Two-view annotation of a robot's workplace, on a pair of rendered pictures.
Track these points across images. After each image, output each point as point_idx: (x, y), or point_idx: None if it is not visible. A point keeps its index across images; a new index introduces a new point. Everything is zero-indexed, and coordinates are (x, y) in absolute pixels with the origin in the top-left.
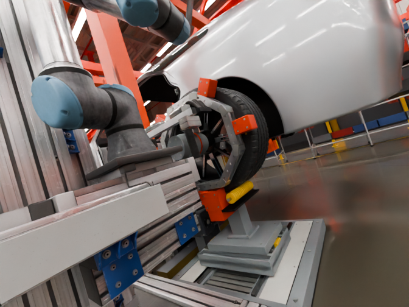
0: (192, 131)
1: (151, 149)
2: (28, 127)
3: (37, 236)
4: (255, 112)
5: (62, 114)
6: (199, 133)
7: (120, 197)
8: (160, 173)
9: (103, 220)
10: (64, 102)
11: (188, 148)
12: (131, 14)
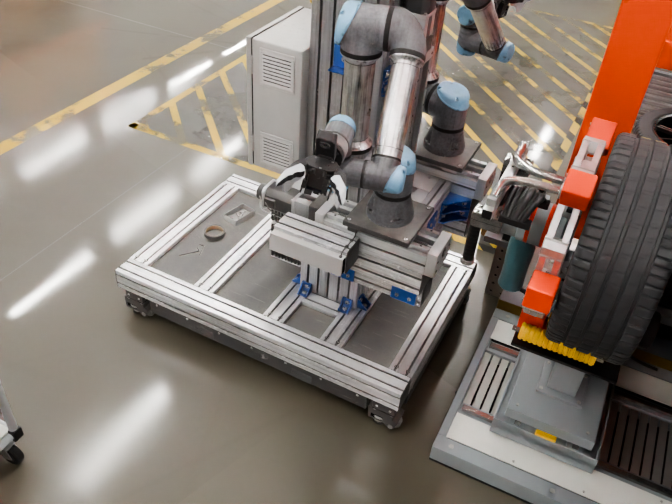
0: (474, 230)
1: (386, 224)
2: None
3: (281, 239)
4: (611, 299)
5: None
6: (563, 225)
7: (323, 246)
8: (387, 244)
9: (304, 252)
10: None
11: (510, 232)
12: None
